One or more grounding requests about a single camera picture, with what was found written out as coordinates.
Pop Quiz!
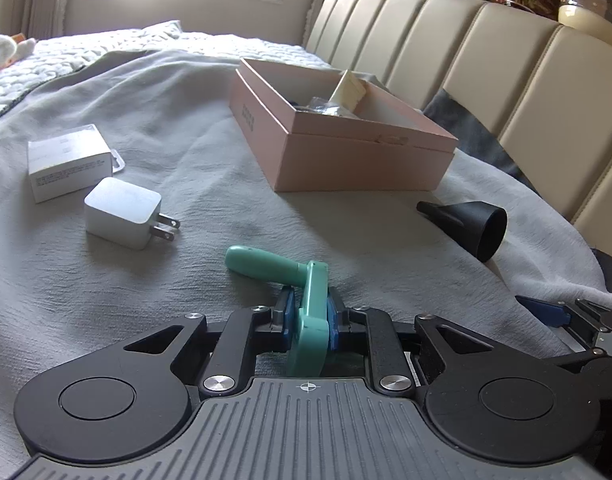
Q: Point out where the green plastic crank handle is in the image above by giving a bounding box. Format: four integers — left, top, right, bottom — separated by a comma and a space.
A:
225, 245, 335, 377

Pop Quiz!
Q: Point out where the white usb wall charger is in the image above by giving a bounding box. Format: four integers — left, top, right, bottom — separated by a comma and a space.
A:
84, 177, 181, 250

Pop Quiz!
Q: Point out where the clear plastic bag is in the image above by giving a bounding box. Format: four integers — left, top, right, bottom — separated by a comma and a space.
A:
303, 96, 356, 118

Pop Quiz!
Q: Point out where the grey blanket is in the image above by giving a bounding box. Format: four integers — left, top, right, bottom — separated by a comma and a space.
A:
0, 51, 612, 479

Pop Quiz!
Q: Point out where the dark grey pillow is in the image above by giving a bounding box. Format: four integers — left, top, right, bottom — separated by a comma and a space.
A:
422, 89, 537, 192

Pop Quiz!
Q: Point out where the pink cardboard box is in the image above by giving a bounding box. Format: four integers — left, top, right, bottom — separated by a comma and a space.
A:
230, 58, 458, 192

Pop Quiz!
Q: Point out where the beige padded headboard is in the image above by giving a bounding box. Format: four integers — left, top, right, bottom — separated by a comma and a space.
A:
305, 0, 612, 255

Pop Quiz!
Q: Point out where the cream yellow tube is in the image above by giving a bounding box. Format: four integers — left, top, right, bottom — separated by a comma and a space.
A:
329, 70, 367, 112

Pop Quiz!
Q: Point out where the white rectangular product box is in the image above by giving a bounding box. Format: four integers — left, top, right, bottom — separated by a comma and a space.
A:
27, 124, 126, 204

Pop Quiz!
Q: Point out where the round globe lamp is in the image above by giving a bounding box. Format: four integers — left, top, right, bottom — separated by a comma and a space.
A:
558, 0, 612, 40

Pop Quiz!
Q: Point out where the quilted white mattress cover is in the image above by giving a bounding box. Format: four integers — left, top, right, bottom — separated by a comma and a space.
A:
0, 21, 329, 117

